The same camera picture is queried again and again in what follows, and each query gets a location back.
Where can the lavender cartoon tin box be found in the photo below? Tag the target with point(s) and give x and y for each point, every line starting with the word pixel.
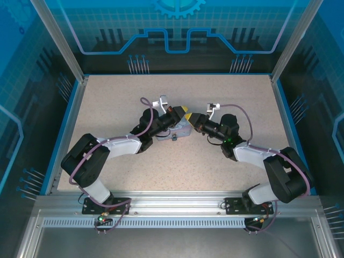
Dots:
pixel 185 131

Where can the small silver padlock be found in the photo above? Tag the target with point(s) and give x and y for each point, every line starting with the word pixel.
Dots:
pixel 174 137

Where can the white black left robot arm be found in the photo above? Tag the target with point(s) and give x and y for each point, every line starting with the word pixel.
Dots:
pixel 86 161

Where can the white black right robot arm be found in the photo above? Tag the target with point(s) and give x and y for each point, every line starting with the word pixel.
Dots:
pixel 285 177

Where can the small connector board with LED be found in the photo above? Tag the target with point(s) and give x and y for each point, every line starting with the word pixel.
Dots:
pixel 260 219
pixel 103 218

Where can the grey metal shelf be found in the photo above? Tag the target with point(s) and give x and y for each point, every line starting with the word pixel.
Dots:
pixel 161 242

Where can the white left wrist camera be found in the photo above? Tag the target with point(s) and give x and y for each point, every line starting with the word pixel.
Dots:
pixel 162 100

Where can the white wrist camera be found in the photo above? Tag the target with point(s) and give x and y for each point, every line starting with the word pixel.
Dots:
pixel 211 107
pixel 162 100

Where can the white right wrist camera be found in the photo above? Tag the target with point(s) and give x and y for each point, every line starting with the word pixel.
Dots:
pixel 211 107

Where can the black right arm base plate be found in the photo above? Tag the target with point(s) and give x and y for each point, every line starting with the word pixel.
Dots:
pixel 231 205

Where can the aluminium frame cross rail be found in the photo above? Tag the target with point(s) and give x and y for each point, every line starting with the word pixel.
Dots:
pixel 174 204

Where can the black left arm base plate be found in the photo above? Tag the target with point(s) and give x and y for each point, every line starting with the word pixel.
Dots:
pixel 118 201

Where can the blue printed gear enclosure panel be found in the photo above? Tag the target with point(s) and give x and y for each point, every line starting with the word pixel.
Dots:
pixel 188 16

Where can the blue printed enclosure side panel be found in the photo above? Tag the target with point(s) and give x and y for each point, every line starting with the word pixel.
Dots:
pixel 322 107
pixel 21 107

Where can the aluminium frame post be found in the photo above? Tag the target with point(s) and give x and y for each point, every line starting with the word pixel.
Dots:
pixel 293 40
pixel 64 48

